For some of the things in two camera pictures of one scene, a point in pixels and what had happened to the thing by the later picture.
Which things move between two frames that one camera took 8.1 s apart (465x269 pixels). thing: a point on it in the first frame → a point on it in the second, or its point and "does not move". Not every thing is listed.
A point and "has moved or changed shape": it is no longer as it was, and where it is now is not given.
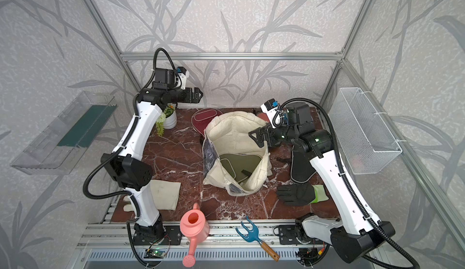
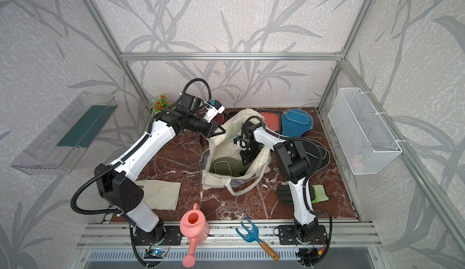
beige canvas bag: x=232 y=159 does not move
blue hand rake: x=252 y=235 does not move
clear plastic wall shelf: x=56 y=149 does not move
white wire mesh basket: x=366 y=142 does not move
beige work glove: x=166 y=194 does not move
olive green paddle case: x=240 y=166 has moved or changed shape
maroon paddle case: x=201 y=118 has moved or changed shape
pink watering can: x=195 y=226 does not move
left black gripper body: x=186 y=96 → x=212 y=124
